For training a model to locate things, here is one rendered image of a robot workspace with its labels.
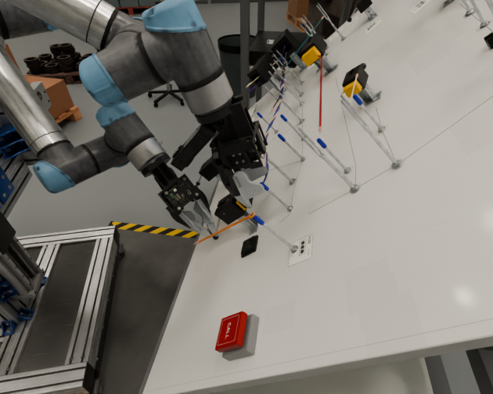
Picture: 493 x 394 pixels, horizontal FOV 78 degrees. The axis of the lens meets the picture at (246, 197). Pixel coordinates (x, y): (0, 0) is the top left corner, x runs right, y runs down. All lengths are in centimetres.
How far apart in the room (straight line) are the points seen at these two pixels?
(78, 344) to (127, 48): 131
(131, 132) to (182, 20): 30
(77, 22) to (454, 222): 60
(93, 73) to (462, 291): 51
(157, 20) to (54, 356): 142
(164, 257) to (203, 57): 164
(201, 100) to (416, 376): 74
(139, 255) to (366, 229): 174
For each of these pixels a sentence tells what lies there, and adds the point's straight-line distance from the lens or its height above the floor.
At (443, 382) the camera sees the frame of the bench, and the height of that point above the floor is 80.
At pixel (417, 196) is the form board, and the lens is 45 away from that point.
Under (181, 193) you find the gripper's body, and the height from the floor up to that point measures 112.
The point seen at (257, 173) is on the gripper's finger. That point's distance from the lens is 61.
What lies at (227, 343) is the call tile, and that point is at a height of 110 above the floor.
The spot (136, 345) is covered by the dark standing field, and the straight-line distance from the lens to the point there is 176.
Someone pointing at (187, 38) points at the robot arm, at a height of 143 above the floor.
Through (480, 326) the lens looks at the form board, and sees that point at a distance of 35.
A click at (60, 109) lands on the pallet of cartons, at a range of 363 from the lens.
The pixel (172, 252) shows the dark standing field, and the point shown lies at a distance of 202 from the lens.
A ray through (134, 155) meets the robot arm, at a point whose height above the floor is 118.
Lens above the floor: 155
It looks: 42 degrees down
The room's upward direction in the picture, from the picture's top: straight up
